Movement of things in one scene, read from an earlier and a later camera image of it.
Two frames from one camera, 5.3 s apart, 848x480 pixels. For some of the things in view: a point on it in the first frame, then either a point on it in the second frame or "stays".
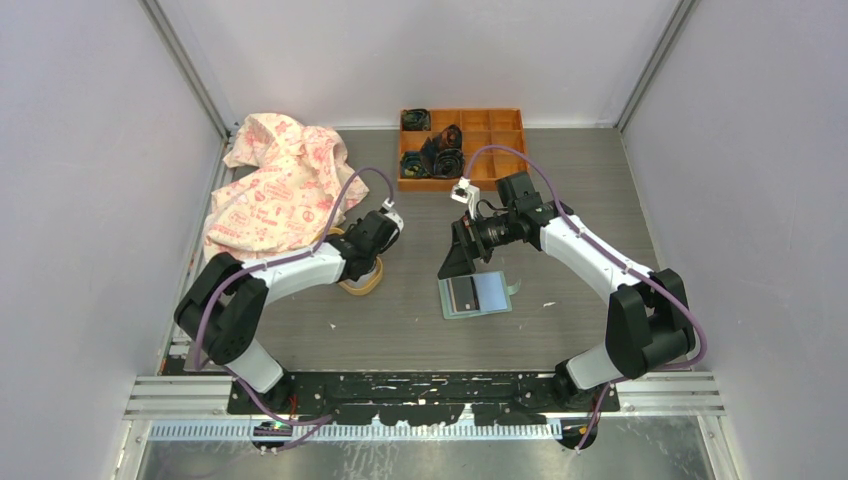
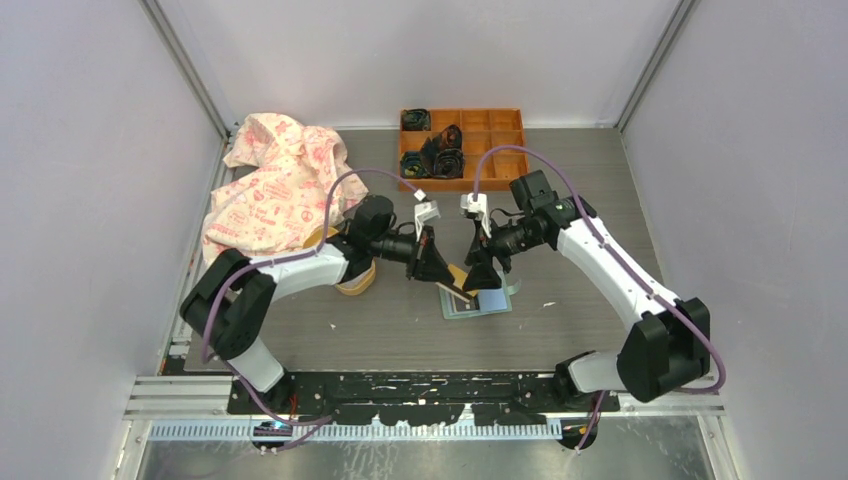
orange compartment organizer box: [479, 127] stays
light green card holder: [478, 294] stays
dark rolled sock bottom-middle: [449, 163] stays
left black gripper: [349, 230] to [425, 262]
